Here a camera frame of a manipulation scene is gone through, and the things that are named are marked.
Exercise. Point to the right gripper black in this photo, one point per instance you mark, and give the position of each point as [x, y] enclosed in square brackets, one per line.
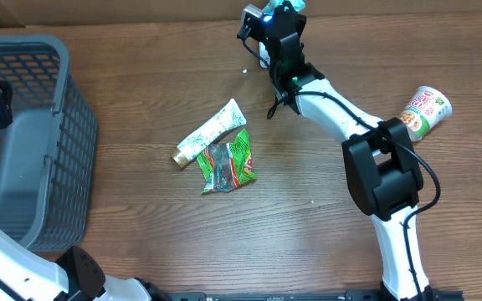
[299, 19]

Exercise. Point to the white tube gold cap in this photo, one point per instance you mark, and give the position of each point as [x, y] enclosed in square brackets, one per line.
[229, 118]

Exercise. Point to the green snack packet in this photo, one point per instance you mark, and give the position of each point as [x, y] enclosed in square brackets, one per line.
[227, 166]

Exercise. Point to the cup noodles container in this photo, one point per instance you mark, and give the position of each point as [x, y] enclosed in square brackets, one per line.
[424, 110]

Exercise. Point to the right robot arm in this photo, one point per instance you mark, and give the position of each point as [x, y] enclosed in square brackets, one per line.
[383, 172]

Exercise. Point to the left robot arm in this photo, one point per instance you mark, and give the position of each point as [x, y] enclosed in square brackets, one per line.
[69, 274]

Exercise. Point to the white barcode scanner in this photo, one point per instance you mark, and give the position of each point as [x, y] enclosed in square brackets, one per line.
[263, 54]

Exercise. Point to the grey plastic mesh basket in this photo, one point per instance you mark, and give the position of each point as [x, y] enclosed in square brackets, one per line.
[47, 155]

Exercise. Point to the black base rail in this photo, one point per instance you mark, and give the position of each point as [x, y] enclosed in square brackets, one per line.
[351, 295]

